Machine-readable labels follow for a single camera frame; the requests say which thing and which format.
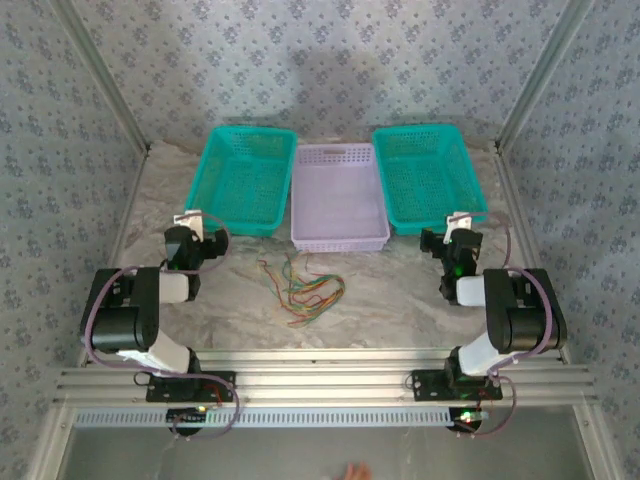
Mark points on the teal perforated plastic basket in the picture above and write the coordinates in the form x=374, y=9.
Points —
x=430, y=190
x=240, y=200

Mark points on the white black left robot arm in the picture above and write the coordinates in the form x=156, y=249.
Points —
x=170, y=287

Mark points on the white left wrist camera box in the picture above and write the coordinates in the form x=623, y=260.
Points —
x=192, y=220

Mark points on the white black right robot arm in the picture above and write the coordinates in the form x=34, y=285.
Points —
x=525, y=325

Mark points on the black controller board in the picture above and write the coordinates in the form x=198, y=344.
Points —
x=185, y=417
x=467, y=417

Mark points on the aluminium frame post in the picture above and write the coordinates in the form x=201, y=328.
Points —
x=103, y=70
x=543, y=70

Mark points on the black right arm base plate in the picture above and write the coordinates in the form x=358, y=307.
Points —
x=425, y=385

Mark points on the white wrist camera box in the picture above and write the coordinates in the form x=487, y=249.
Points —
x=460, y=222
x=192, y=220

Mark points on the person's hand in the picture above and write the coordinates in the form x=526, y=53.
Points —
x=356, y=472

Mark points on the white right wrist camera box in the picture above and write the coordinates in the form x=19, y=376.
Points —
x=460, y=222

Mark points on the lavender perforated plastic basket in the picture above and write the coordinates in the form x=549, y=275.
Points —
x=340, y=200

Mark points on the aluminium mounting rail beam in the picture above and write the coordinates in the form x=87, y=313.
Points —
x=320, y=375

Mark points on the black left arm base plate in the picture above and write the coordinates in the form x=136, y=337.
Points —
x=220, y=382

